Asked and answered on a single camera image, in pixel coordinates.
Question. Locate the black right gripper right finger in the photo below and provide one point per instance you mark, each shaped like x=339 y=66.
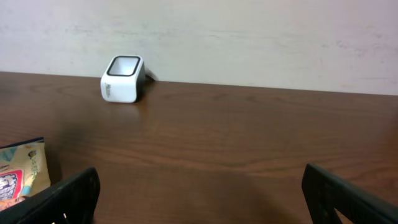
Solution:
x=327 y=195

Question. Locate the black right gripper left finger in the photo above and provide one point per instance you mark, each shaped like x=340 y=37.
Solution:
x=72 y=200

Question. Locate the yellow snack bag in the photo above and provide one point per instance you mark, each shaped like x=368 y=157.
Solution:
x=24 y=171

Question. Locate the white barcode scanner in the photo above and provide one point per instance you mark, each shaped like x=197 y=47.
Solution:
x=124 y=79

